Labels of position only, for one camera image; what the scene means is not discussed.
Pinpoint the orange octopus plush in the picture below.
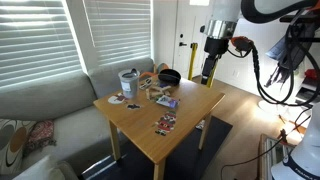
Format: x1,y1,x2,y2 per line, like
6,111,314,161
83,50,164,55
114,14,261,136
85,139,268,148
139,62,170,79

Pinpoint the silver cup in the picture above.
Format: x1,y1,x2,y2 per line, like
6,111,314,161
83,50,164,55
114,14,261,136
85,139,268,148
117,68,141,100

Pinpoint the plain white pillow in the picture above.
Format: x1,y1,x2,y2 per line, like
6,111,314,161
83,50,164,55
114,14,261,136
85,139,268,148
13,154,79,180

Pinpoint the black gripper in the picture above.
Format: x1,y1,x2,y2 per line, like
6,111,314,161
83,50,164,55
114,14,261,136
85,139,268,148
200,35,231,85

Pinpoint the red object on shelf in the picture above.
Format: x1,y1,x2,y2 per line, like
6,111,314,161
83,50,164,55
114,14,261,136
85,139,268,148
304,68,320,80

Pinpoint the wide white window blind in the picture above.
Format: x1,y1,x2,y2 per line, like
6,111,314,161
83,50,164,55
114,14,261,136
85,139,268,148
0,0,83,89

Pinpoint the wooden framed picture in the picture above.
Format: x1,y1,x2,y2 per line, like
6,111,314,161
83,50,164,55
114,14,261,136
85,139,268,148
259,133,292,180

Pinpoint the yellow pole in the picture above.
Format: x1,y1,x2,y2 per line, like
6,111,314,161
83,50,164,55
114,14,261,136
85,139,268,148
206,61,219,89
187,42,199,81

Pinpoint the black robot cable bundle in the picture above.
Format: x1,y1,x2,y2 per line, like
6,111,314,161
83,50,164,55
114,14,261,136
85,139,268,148
219,9,320,180

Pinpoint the narrow white window blind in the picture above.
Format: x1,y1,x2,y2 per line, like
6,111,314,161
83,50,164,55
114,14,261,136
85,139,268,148
83,0,153,66

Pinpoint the circle patterned pillow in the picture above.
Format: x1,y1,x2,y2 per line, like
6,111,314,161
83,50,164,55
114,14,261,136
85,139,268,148
0,118,36,176

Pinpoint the white door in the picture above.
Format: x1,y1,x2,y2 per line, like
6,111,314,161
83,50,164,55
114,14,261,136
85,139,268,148
172,0,214,79

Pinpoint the dark blue rug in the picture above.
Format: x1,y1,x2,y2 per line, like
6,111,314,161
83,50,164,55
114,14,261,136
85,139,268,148
81,114,234,180

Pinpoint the patterned playing card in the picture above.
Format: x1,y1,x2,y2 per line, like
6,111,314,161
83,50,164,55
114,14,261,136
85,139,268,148
138,77,154,91

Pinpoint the round white red coaster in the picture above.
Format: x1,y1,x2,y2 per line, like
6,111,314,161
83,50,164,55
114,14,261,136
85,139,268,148
107,93,128,105

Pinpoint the grey sofa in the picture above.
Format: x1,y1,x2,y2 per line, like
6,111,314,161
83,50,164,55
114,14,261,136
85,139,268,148
0,57,156,180

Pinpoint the dark hanging cloth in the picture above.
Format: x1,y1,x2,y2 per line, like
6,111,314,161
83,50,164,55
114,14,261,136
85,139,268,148
264,23,313,88

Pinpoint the orange cable connector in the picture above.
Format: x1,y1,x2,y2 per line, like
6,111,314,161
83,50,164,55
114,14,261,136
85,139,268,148
230,35,255,53

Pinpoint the red paisley pillow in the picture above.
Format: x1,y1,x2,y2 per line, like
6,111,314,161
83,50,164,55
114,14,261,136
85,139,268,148
24,119,57,156

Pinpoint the light wooden table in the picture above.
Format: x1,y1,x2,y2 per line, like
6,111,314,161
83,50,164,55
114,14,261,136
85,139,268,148
93,74,226,180

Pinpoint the small black sticker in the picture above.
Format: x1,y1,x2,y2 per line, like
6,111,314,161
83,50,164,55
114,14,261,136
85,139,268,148
126,103,142,111

